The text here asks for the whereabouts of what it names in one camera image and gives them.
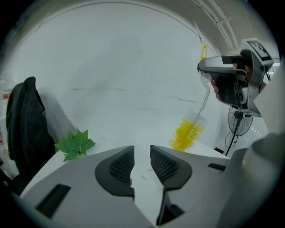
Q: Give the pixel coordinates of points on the black office chair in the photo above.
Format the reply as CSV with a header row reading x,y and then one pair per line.
x,y
17,182

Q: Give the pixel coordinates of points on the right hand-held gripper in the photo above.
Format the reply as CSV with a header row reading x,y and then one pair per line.
x,y
253,89

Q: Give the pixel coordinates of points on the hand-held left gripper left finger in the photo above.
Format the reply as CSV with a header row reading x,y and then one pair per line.
x,y
89,189

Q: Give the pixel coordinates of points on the green artificial leaf sprig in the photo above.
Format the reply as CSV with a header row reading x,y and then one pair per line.
x,y
75,142

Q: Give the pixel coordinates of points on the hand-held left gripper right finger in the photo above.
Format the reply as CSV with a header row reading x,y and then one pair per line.
x,y
191,189

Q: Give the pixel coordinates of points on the white table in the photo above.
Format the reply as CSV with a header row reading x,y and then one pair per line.
x,y
207,151

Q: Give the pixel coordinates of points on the black pedestal fan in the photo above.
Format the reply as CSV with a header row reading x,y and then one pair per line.
x,y
242,127

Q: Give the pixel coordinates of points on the person's right hand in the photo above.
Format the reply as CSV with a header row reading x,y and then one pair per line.
x,y
216,90

